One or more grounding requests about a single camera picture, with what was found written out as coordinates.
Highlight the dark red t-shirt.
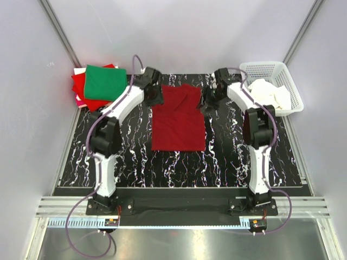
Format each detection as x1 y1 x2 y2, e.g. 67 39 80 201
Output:
151 84 205 152

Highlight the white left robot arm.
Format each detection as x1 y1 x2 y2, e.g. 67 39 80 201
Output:
86 67 164 205

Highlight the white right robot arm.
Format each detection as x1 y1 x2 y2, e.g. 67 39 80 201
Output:
202 68 277 195

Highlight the white crumpled t-shirt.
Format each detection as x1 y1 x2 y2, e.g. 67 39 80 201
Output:
248 79 292 110

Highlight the white plastic basket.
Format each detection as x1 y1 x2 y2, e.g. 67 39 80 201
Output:
239 61 304 116

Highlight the red folded t-shirt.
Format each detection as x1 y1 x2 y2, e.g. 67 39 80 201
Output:
71 71 107 112

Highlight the aluminium frame post right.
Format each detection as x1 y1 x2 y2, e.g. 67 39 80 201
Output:
282 0 326 65

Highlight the aluminium frame post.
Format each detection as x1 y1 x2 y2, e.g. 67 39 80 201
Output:
282 0 326 65
38 0 82 68

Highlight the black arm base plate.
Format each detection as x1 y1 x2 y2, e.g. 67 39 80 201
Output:
86 187 278 228

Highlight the aluminium frame post left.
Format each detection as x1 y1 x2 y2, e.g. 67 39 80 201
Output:
38 0 82 68

